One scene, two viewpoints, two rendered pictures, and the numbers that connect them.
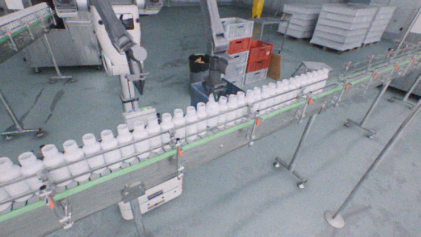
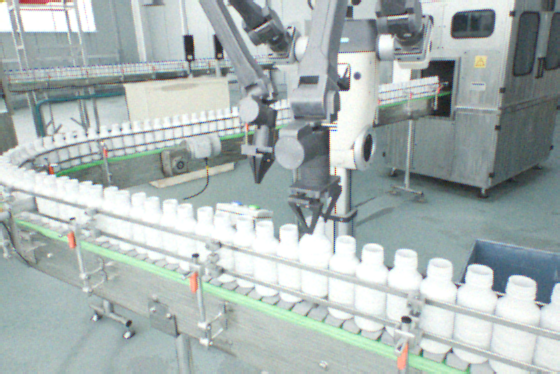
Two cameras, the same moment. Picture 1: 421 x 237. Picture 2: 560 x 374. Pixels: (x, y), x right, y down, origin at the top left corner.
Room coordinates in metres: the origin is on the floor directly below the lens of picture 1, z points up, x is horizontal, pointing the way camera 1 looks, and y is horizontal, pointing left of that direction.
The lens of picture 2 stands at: (0.51, -0.71, 1.53)
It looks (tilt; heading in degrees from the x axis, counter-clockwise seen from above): 18 degrees down; 69
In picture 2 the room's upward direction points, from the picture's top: 3 degrees counter-clockwise
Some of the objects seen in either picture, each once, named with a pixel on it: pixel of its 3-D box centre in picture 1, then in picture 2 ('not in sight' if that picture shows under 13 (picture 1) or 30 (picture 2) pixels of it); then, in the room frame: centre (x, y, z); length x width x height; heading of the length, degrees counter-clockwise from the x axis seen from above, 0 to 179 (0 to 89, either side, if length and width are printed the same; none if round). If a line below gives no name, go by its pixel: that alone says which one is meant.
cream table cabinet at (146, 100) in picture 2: not in sight; (182, 129); (1.34, 4.56, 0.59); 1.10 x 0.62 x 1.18; 17
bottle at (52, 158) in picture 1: (56, 165); (115, 215); (0.48, 0.50, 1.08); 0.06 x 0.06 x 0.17
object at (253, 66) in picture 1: (251, 61); not in sight; (3.92, -0.82, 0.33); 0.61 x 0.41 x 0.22; 128
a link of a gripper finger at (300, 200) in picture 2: (215, 91); (311, 209); (0.84, -0.04, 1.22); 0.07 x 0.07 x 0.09; 35
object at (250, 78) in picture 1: (249, 72); not in sight; (3.91, -0.82, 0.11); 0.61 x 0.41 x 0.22; 128
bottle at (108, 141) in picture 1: (110, 149); (155, 228); (0.57, 0.35, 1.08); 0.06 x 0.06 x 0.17
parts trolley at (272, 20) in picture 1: (266, 33); not in sight; (5.64, -1.44, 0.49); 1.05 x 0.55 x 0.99; 125
